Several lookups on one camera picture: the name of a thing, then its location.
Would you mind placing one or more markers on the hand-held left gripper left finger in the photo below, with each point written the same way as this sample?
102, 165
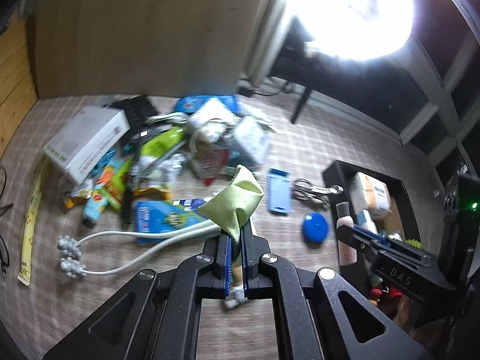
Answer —
226, 266

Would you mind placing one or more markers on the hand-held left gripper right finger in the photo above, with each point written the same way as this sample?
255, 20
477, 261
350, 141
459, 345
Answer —
245, 266

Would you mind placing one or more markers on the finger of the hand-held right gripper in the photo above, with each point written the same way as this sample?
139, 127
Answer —
401, 249
356, 242

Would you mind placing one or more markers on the yellow shuttlecock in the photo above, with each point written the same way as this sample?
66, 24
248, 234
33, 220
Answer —
414, 243

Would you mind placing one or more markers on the pink bottle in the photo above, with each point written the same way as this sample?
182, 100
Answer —
347, 255

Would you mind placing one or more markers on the white orange box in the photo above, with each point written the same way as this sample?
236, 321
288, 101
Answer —
369, 195

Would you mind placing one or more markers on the green cloth pouch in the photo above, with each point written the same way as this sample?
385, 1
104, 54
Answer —
232, 202

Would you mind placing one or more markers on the black tray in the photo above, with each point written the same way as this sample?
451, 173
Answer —
337, 172

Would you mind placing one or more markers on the blue round disc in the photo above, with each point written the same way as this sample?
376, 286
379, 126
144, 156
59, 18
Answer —
315, 228

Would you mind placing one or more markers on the blue cartoon packet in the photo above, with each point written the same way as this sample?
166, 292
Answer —
165, 217

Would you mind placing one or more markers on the blue flat holder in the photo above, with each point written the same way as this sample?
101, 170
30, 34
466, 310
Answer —
279, 191

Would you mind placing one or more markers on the red white packet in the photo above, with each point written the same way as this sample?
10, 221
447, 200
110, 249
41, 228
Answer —
210, 163

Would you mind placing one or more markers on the small white box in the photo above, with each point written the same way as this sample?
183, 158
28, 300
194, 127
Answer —
249, 138

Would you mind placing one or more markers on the green white tube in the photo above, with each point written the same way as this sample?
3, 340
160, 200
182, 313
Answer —
163, 144

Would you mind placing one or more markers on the black tripod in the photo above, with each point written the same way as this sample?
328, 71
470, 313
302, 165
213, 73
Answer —
302, 105

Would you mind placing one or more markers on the white pouch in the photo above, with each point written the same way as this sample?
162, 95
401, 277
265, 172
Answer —
210, 116

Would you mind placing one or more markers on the white ball massager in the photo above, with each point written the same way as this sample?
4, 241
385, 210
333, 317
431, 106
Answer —
69, 247

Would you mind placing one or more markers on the black power adapter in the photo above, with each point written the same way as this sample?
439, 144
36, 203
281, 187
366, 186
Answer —
247, 90

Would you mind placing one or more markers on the black flat device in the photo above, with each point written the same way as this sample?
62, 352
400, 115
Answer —
137, 108

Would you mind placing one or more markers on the large white box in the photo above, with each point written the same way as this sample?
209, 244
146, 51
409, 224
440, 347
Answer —
86, 138

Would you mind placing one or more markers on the yellow paper strip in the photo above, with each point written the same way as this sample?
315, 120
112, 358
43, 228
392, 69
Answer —
32, 217

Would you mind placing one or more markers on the light wood cabinet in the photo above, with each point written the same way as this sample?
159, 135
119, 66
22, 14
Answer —
142, 30

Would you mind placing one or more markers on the wooden board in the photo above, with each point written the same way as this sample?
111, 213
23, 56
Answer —
15, 67

